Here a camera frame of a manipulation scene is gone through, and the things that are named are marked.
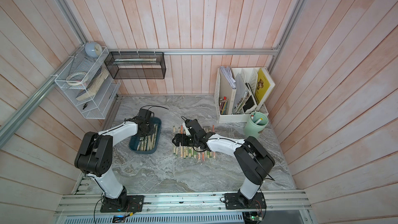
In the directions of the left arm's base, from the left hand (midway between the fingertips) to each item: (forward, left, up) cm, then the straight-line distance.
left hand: (150, 132), depth 97 cm
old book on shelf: (+9, +25, +31) cm, 41 cm away
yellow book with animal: (+23, -71, +20) cm, 78 cm away
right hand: (-8, -19, +5) cm, 21 cm away
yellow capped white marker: (+4, -68, +9) cm, 68 cm away
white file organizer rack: (+10, -51, +26) cm, 58 cm away
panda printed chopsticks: (-10, -16, -2) cm, 19 cm away
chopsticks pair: (-13, -29, -2) cm, 32 cm away
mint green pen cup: (-2, -63, +13) cm, 64 cm away
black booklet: (+15, -65, +10) cm, 67 cm away
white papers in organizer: (+27, -48, +28) cm, 62 cm away
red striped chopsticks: (-12, -21, +5) cm, 25 cm away
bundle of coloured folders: (+11, -46, +14) cm, 49 cm away
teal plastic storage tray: (-8, -1, -1) cm, 8 cm away
